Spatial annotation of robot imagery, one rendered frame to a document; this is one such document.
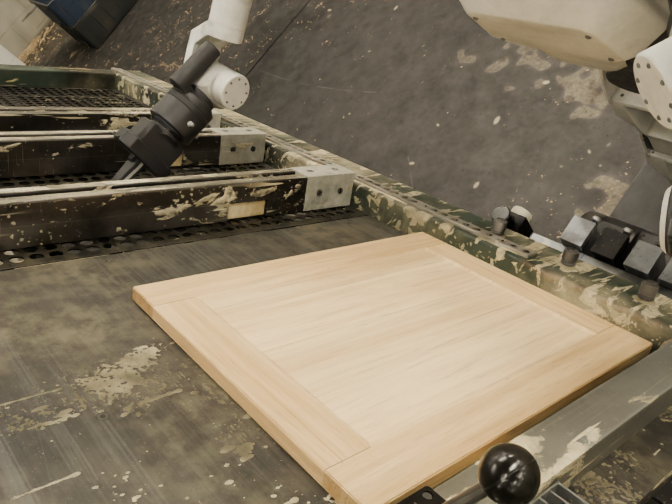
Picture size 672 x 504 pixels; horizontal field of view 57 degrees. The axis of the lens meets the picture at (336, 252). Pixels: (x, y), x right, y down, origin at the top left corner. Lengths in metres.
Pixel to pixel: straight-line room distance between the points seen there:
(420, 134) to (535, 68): 0.50
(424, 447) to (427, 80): 2.26
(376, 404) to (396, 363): 0.09
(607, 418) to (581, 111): 1.77
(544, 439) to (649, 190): 1.38
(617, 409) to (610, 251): 0.50
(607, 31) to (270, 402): 0.56
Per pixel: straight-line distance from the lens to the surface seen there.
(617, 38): 0.83
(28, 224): 0.97
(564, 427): 0.68
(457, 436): 0.64
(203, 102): 1.14
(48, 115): 1.48
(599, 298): 1.00
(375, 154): 2.61
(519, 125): 2.42
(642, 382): 0.82
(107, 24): 4.93
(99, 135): 1.32
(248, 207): 1.13
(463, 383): 0.73
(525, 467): 0.41
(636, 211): 1.93
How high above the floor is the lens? 1.81
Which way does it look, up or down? 48 degrees down
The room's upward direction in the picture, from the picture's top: 46 degrees counter-clockwise
